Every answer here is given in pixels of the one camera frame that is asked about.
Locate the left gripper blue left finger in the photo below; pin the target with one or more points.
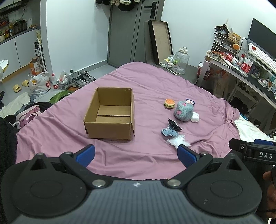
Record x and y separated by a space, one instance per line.
85 155

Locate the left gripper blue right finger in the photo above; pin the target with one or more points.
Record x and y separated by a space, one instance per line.
187 156

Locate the clear plastic bag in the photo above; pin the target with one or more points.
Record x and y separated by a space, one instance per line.
178 140

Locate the black small toy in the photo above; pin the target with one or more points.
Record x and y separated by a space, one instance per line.
173 125

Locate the white tissue pack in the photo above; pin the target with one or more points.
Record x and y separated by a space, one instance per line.
195 117

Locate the grey fluffy plush toy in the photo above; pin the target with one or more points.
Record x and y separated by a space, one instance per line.
184 110

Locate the burger squishy toy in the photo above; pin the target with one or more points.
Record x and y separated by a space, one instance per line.
169 103

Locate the right hand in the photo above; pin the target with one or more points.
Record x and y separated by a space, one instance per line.
267 176

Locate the open cardboard box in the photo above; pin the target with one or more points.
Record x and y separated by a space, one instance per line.
110 115

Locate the pink bed sheet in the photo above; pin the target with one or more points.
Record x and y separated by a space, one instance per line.
147 155

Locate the green cartoon floor mat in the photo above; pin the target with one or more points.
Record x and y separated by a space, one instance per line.
59 96

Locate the pink patterned pillow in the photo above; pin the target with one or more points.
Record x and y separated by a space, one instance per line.
23 118

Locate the grey sneakers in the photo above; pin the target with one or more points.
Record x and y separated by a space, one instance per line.
82 79

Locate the water bottle red label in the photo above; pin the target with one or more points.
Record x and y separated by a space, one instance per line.
54 81

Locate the white plastic shopping bag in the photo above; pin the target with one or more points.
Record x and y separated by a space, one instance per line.
39 84

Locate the white desk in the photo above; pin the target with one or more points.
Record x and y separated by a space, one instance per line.
209 59

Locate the yellow slippers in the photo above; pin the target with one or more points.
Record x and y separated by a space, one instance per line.
17 87

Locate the large clear plastic jar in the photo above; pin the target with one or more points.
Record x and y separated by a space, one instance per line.
181 61

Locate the white keyboard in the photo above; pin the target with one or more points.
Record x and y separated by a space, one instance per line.
262 58

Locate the orange cardboard box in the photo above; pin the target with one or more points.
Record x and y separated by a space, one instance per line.
35 67

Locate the black monitor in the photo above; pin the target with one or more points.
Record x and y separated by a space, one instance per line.
263 37

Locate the clear drawer organizer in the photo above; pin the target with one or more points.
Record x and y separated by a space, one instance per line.
222 44

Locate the white kitchen cabinet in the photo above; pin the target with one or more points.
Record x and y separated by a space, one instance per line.
19 51

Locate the framed cork board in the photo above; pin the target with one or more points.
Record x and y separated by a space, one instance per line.
160 40

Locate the grey door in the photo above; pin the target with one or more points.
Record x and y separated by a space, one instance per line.
128 39

